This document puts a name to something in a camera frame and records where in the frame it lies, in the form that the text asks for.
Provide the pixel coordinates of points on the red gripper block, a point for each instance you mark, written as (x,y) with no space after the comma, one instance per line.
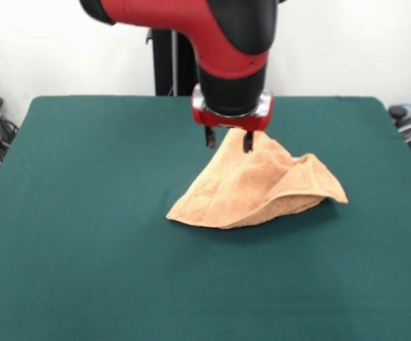
(227,122)

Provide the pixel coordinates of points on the tan terry towel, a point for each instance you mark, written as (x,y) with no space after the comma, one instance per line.
(262,184)

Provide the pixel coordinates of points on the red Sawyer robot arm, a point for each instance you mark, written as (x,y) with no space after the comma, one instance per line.
(219,32)

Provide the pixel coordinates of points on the dark green table cloth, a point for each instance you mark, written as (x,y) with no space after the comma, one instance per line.
(84,248)

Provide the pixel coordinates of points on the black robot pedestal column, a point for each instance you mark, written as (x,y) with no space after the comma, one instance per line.
(170,64)

